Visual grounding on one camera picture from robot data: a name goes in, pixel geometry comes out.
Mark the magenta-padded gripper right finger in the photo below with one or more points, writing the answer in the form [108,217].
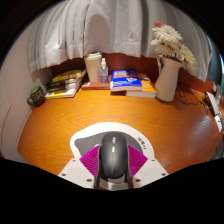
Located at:
[141,168]

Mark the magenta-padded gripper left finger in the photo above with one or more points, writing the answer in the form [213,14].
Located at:
[83,168]

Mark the dark grey computer mouse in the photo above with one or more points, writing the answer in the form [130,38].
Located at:
[113,155]

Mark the white and grey mouse pad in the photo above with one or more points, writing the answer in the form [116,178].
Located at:
[86,136]

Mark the yellow and white book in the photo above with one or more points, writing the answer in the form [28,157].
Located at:
[61,93]

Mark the orange book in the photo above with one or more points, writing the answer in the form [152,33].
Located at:
[148,88]

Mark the red book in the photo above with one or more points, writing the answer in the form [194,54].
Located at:
[95,86]

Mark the dark mug with green inside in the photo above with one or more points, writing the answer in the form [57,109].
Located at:
[37,97]

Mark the white pitcher vase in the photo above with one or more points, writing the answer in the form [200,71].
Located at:
[168,81]

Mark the yellow and black book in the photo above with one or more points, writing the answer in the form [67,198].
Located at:
[68,75]

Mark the white electronic device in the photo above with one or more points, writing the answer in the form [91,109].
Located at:
[213,103]

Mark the clear spray bottle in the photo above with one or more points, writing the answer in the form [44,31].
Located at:
[104,73]

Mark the cream tumbler with lid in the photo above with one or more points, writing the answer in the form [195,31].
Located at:
[93,68]

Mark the white flower bouquet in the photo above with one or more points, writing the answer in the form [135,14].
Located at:
[170,41]

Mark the white curtain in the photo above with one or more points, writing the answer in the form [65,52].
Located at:
[116,30]

